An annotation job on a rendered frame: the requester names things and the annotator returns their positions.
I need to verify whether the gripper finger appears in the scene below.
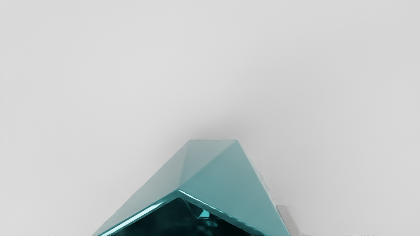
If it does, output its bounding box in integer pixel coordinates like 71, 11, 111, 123
276, 205, 311, 236

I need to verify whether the teal faceted mug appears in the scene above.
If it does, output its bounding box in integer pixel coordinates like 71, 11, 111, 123
93, 139, 291, 236

